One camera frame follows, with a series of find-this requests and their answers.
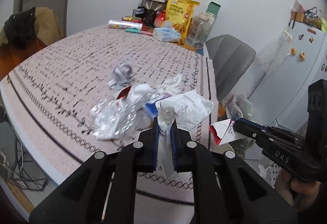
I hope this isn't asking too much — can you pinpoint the wicker basket on fridge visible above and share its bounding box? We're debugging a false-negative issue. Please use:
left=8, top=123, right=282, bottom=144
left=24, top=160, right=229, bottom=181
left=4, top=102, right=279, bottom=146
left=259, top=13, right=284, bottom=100
left=291, top=10, right=305, bottom=23

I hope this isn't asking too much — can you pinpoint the clear glass jar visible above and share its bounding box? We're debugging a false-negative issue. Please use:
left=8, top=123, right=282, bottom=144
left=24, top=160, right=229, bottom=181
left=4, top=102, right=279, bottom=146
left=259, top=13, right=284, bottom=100
left=185, top=11, right=212, bottom=50

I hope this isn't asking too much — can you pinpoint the grey upholstered chair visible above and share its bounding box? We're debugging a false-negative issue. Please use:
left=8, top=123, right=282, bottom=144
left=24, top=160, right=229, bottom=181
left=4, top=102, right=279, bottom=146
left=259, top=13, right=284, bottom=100
left=206, top=35, right=256, bottom=100

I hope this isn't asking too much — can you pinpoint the teal pen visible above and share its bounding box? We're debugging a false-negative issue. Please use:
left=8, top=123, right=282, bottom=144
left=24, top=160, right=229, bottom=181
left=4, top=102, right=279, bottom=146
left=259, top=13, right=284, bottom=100
left=125, top=28, right=141, bottom=34

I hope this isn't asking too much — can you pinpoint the red peach ornament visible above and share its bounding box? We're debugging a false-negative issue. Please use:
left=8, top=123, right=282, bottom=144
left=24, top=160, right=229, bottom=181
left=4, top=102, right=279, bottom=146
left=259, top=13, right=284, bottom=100
left=153, top=11, right=165, bottom=28

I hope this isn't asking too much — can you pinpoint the blue white tissue pack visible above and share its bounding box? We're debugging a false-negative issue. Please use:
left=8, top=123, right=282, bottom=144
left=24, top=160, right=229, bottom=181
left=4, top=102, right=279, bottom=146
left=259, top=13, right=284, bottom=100
left=152, top=21, right=181, bottom=42

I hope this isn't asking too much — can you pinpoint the blue pink tissue pack wrapper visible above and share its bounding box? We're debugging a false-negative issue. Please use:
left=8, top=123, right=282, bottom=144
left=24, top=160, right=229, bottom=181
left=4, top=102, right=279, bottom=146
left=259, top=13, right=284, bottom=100
left=142, top=93, right=171, bottom=119

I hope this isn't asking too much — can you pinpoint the black pen holder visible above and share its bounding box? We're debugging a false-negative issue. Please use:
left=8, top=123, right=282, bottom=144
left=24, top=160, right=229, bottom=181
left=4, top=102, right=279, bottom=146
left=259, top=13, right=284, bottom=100
left=143, top=5, right=161, bottom=27

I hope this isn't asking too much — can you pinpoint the pink patterned tablecloth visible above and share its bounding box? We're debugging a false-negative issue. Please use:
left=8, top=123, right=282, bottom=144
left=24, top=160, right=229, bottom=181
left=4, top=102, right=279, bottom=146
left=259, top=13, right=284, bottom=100
left=0, top=23, right=221, bottom=205

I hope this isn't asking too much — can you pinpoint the yellow snack bag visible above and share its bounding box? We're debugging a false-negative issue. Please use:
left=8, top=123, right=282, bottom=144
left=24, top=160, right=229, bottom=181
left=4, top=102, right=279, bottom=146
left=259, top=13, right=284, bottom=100
left=165, top=0, right=199, bottom=45

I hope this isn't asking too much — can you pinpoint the white fridge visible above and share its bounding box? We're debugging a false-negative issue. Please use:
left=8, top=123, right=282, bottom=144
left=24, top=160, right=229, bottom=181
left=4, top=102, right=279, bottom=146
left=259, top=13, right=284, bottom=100
left=249, top=22, right=326, bottom=132

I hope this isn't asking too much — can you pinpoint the crumpled white tissue on table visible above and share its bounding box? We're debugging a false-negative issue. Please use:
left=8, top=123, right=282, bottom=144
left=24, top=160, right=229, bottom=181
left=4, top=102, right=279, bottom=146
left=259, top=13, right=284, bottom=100
left=126, top=74, right=184, bottom=111

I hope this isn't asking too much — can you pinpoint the green tall box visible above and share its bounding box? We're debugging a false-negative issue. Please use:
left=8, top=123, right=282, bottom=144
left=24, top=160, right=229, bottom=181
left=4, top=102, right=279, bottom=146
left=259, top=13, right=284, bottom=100
left=206, top=1, right=221, bottom=25

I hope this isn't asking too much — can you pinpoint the crumpled silver foil wrapper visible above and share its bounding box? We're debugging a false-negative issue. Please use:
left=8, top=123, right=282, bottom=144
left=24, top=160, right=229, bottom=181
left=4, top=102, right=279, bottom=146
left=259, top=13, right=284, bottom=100
left=89, top=98, right=152, bottom=141

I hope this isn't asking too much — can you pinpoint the crumpled grey paper ball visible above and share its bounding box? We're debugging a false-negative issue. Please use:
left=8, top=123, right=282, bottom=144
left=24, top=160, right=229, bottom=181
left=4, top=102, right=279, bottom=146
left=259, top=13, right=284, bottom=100
left=108, top=63, right=135, bottom=90

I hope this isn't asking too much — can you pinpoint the right hand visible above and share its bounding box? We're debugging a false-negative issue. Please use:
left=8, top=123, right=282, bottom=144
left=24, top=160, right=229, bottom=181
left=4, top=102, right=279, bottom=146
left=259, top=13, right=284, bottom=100
left=274, top=169, right=321, bottom=212

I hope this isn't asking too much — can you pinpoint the red white paper carton scrap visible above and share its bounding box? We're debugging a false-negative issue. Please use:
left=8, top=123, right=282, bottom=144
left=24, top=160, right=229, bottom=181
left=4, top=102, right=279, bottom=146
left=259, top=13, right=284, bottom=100
left=209, top=119, right=244, bottom=145

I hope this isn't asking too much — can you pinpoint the white plastic grocery bag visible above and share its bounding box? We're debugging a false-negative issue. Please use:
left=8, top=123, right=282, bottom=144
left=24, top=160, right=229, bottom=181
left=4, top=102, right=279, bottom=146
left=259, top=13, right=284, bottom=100
left=225, top=94, right=254, bottom=121

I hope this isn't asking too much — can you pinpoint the brown chair with black clothes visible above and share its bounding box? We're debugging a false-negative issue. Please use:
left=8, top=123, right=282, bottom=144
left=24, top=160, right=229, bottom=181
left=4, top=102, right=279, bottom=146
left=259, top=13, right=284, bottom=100
left=1, top=7, right=63, bottom=79

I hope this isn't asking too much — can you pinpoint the white tissue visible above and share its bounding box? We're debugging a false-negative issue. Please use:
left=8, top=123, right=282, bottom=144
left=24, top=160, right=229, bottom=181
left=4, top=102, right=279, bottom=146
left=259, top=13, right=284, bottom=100
left=155, top=90, right=214, bottom=179
left=126, top=74, right=184, bottom=111

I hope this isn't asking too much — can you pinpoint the white tube roll package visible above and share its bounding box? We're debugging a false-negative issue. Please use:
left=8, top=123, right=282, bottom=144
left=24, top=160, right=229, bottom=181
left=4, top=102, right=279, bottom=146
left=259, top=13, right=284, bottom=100
left=108, top=20, right=142, bottom=31

